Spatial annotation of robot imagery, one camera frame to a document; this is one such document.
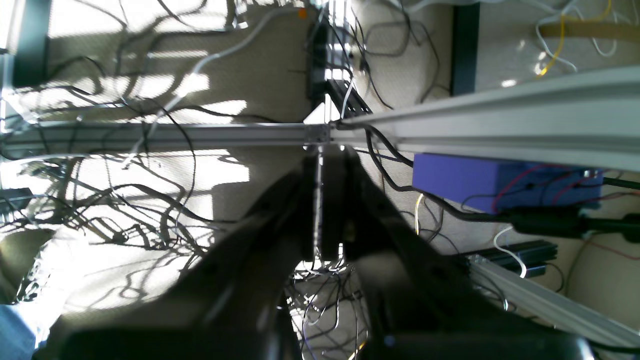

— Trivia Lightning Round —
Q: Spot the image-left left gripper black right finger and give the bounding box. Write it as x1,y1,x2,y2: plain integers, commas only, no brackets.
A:
318,146,594,360

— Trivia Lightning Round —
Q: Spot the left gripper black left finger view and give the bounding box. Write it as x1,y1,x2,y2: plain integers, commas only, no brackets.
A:
55,152,317,360

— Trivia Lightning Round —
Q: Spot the purple electronics box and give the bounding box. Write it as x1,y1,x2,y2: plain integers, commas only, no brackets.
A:
413,153,605,214

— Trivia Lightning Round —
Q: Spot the black power strip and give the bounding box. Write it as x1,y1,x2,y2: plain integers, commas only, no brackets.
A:
306,15,373,117

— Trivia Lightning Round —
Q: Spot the dark vertical table leg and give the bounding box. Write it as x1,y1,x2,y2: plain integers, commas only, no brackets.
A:
449,2,481,97

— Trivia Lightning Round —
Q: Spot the lower aluminium frame rail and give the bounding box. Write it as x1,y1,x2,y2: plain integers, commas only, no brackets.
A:
468,255,640,347

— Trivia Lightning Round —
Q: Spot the horizontal aluminium frame rail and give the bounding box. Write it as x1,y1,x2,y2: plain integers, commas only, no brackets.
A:
1,121,330,157

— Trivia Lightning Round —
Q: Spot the diagonal aluminium frame rail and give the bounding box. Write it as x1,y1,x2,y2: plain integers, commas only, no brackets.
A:
330,66,640,172

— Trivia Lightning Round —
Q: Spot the yellow floor cable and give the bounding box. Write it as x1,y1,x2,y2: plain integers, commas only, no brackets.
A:
536,0,613,78

